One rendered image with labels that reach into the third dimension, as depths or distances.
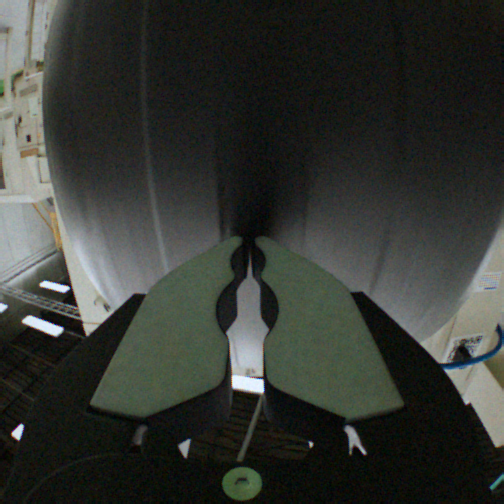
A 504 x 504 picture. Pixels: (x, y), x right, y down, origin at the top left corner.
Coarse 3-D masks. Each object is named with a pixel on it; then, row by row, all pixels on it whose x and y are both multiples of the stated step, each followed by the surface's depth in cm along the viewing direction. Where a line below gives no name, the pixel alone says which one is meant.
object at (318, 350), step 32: (256, 256) 11; (288, 256) 10; (288, 288) 9; (320, 288) 9; (288, 320) 8; (320, 320) 8; (352, 320) 8; (288, 352) 7; (320, 352) 7; (352, 352) 7; (288, 384) 6; (320, 384) 6; (352, 384) 6; (384, 384) 6; (288, 416) 6; (320, 416) 6; (352, 416) 5
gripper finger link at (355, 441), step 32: (384, 320) 8; (384, 352) 7; (416, 352) 6; (416, 384) 6; (448, 384) 6; (384, 416) 5; (416, 416) 5; (448, 416) 5; (352, 448) 5; (384, 448) 5; (416, 448) 4; (448, 448) 4; (448, 480) 4; (480, 480) 3
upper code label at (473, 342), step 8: (464, 336) 40; (472, 336) 40; (480, 336) 41; (456, 344) 41; (464, 344) 41; (472, 344) 41; (480, 344) 41; (448, 352) 41; (472, 352) 42; (448, 360) 42
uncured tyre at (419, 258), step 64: (64, 0) 11; (128, 0) 9; (192, 0) 9; (320, 0) 9; (384, 0) 9; (448, 0) 9; (64, 64) 11; (128, 64) 10; (192, 64) 10; (256, 64) 10; (320, 64) 10; (384, 64) 10; (448, 64) 10; (64, 128) 12; (128, 128) 11; (192, 128) 11; (256, 128) 11; (320, 128) 11; (384, 128) 11; (448, 128) 11; (64, 192) 14; (128, 192) 12; (192, 192) 12; (256, 192) 12; (320, 192) 12; (384, 192) 12; (448, 192) 12; (128, 256) 14; (192, 256) 14; (320, 256) 14; (384, 256) 14; (448, 256) 14; (256, 320) 17; (448, 320) 19
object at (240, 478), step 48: (144, 432) 5; (336, 432) 5; (48, 480) 3; (96, 480) 4; (144, 480) 4; (192, 480) 4; (240, 480) 4; (288, 480) 4; (336, 480) 4; (384, 480) 4; (432, 480) 3
